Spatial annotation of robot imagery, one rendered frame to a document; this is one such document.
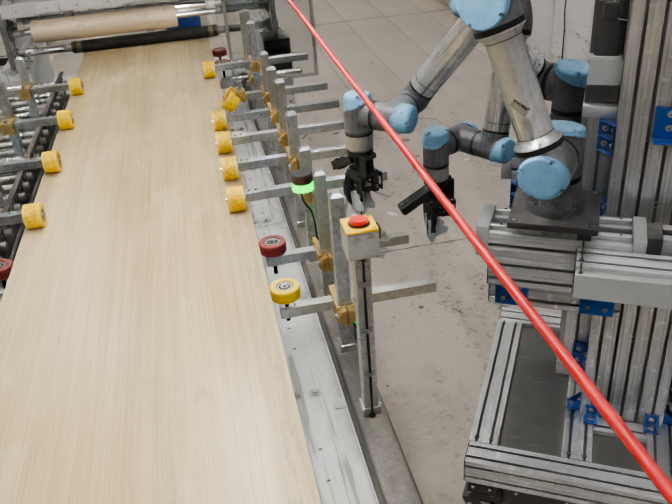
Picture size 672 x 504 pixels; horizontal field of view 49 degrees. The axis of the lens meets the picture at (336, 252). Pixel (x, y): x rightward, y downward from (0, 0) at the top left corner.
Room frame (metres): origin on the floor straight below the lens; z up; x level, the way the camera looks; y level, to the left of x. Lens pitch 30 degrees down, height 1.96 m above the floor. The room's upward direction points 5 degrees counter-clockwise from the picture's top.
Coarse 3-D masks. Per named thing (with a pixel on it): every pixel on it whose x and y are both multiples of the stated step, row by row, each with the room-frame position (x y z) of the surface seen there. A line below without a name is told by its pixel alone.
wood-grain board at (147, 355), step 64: (128, 64) 3.97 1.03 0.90; (192, 64) 3.87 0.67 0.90; (128, 128) 2.97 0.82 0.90; (192, 128) 2.91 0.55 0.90; (64, 192) 2.37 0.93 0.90; (128, 192) 2.33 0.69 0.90; (192, 192) 2.29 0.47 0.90; (64, 256) 1.91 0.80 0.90; (128, 256) 1.88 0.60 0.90; (192, 256) 1.85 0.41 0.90; (256, 256) 1.82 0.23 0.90; (0, 320) 1.60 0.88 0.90; (64, 320) 1.58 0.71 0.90; (128, 320) 1.55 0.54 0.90; (192, 320) 1.53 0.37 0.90; (256, 320) 1.51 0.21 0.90; (0, 384) 1.34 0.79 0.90; (64, 384) 1.32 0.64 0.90; (128, 384) 1.30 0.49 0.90; (192, 384) 1.28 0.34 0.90; (256, 384) 1.26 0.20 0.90; (0, 448) 1.13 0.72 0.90; (64, 448) 1.11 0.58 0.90; (128, 448) 1.10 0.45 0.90; (192, 448) 1.08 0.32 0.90; (256, 448) 1.07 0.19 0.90
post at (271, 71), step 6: (270, 66) 2.87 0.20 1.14; (270, 72) 2.85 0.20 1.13; (270, 78) 2.85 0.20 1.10; (276, 78) 2.85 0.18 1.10; (270, 84) 2.85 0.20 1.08; (270, 90) 2.84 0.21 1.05; (270, 96) 2.84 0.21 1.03; (270, 102) 2.87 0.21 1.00; (276, 108) 2.85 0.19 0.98; (276, 144) 2.84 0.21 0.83; (276, 150) 2.86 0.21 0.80
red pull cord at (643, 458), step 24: (288, 0) 1.58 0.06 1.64; (360, 96) 0.95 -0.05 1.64; (384, 120) 0.84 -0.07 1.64; (456, 216) 0.59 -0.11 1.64; (480, 240) 0.54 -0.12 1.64; (528, 312) 0.43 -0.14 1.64; (552, 336) 0.40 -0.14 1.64; (600, 408) 0.33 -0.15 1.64; (624, 432) 0.31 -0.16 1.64; (648, 456) 0.29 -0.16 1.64
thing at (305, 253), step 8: (400, 232) 1.96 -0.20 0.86; (392, 240) 1.94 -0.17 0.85; (400, 240) 1.94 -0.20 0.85; (408, 240) 1.95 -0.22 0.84; (296, 248) 1.92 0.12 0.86; (304, 248) 1.91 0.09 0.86; (312, 248) 1.91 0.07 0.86; (280, 256) 1.88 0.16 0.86; (288, 256) 1.89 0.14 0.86; (296, 256) 1.89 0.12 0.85; (304, 256) 1.89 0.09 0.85; (312, 256) 1.90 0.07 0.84; (272, 264) 1.87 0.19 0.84; (280, 264) 1.88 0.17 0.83
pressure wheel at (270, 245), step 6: (264, 240) 1.90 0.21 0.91; (270, 240) 1.89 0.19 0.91; (276, 240) 1.90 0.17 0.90; (282, 240) 1.89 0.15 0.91; (264, 246) 1.86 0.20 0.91; (270, 246) 1.86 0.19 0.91; (276, 246) 1.86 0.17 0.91; (282, 246) 1.87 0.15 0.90; (264, 252) 1.86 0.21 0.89; (270, 252) 1.85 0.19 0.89; (276, 252) 1.85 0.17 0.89; (282, 252) 1.87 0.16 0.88; (276, 270) 1.89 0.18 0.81
